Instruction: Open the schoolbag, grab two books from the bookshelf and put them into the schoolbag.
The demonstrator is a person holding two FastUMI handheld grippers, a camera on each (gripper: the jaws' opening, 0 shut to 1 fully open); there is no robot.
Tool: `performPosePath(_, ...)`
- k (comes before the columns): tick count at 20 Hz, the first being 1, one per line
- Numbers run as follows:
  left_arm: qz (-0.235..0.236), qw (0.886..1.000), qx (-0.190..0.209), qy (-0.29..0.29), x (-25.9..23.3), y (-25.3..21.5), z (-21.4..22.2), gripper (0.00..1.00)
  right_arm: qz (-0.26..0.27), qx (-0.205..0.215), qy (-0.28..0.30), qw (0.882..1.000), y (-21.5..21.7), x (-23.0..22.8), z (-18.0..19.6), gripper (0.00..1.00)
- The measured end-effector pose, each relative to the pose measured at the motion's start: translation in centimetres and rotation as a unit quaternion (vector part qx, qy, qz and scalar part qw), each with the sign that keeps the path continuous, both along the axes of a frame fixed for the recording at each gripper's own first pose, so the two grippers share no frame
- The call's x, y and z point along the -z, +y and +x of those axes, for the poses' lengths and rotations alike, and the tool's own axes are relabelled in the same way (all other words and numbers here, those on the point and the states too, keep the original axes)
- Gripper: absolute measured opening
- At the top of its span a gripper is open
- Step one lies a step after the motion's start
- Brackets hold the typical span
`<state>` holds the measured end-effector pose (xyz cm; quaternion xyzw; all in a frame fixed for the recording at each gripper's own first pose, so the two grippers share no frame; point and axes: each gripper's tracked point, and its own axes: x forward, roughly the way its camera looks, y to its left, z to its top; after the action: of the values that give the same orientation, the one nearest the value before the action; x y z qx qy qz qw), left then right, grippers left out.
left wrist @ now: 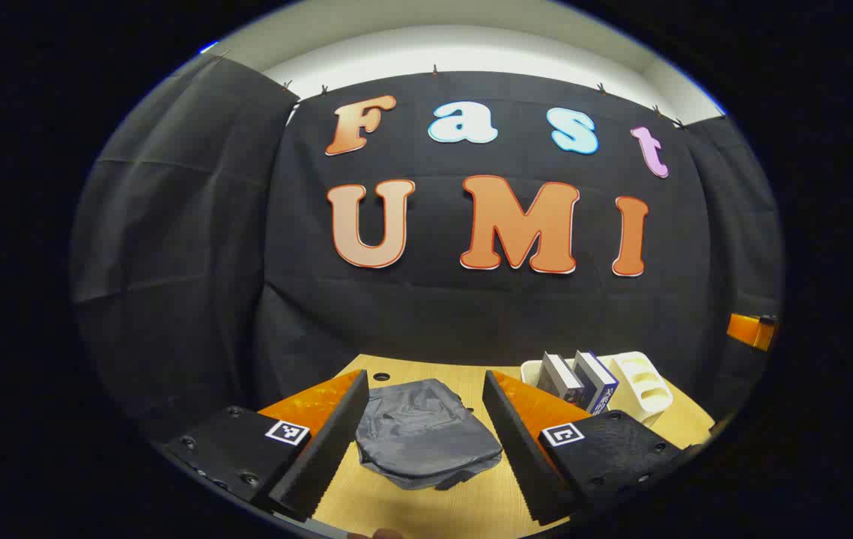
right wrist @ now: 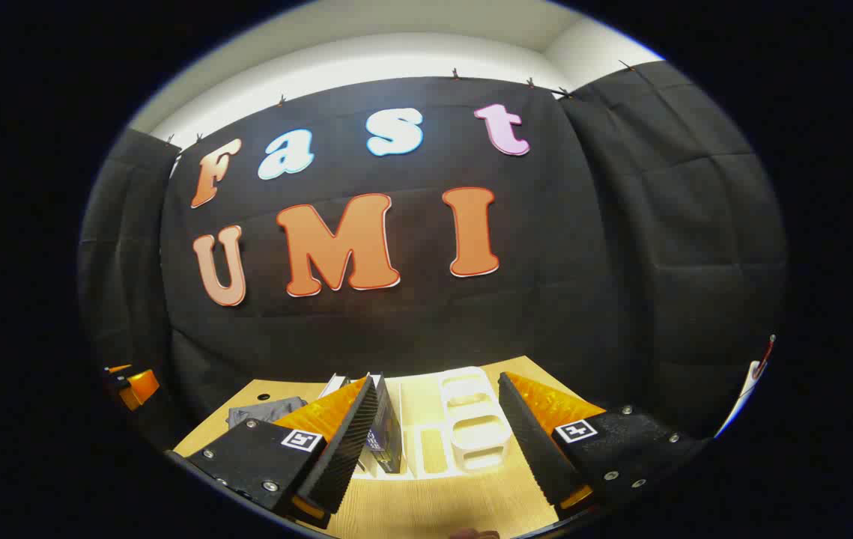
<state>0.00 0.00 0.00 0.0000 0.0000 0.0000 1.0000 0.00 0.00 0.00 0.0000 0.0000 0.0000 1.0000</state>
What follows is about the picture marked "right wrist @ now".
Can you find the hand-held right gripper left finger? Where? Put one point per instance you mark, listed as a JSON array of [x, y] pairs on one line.
[[344, 449]]

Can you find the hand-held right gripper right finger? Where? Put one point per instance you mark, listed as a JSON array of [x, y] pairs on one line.
[[531, 442]]

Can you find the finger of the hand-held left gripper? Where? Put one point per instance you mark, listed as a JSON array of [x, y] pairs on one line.
[[143, 385]]

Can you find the white bookshelf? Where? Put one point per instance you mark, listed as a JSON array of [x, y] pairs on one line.
[[475, 434]]

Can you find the grey schoolbag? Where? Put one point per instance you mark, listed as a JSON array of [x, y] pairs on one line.
[[265, 412]]

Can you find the black backdrop cloth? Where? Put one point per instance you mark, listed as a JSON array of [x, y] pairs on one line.
[[396, 322]]

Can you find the white and red object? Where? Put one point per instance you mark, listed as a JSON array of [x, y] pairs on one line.
[[752, 378]]

